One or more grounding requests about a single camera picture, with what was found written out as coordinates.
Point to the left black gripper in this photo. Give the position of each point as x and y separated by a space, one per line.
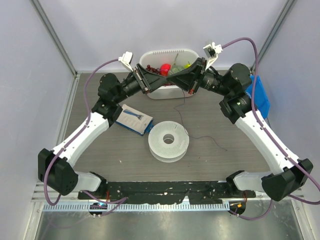
152 80

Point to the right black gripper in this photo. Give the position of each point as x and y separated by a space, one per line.
190 79

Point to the white perforated filament spool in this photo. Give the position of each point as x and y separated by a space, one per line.
168 141

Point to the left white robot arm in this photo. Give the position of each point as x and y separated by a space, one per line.
56 166

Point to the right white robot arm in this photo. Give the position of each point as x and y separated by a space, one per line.
287 171

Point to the yellow green pear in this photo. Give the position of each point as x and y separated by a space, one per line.
187 65

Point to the green melon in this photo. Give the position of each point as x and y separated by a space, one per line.
175 69

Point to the dark red grape bunch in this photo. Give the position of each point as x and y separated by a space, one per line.
168 84

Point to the red pomegranate fruit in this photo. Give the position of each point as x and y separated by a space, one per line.
164 69

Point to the white plastic fruit basket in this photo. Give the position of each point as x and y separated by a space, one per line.
178 59

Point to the blue razor package box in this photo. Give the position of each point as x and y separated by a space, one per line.
134 120

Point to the blue plastic storage bin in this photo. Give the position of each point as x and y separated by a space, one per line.
261 101

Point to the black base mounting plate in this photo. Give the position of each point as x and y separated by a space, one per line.
172 192

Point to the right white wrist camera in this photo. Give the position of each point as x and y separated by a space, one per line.
212 52

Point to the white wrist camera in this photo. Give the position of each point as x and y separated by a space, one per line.
126 59
212 52

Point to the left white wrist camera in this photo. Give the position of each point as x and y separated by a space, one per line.
126 59

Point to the white slotted cable duct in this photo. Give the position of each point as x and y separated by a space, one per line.
91 207

